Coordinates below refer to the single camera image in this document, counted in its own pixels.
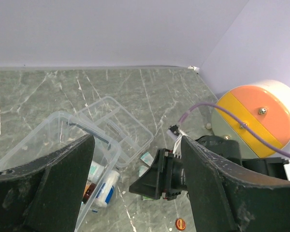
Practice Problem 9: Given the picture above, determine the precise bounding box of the white plastic medicine bottle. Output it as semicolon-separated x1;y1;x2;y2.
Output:
87;161;105;184

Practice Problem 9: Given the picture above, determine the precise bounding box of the clear divider tray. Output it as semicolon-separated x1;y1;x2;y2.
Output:
75;96;154;168

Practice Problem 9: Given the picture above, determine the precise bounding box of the clear plastic medicine box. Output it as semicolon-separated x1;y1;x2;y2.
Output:
0;112;121;232

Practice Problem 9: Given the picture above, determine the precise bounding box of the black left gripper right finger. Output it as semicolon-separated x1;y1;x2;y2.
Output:
181;136;290;232

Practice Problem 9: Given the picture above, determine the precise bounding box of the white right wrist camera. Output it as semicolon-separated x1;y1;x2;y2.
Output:
167;125;187;158

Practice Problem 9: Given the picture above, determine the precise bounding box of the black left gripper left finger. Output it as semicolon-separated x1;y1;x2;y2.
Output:
0;134;95;232

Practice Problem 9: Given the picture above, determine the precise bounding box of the white teal swab packet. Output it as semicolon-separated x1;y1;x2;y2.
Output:
140;152;154;166

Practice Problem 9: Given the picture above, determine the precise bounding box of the brown syrup bottle orange cap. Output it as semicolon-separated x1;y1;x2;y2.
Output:
82;181;96;203

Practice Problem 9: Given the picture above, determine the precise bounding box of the round pastel drawer cabinet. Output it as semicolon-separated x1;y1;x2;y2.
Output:
211;80;290;159

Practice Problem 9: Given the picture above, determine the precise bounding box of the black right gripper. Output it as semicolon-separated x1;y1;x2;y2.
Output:
129;135;244;201

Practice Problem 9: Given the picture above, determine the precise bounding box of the green ointment sachet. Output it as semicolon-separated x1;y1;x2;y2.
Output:
141;196;153;201

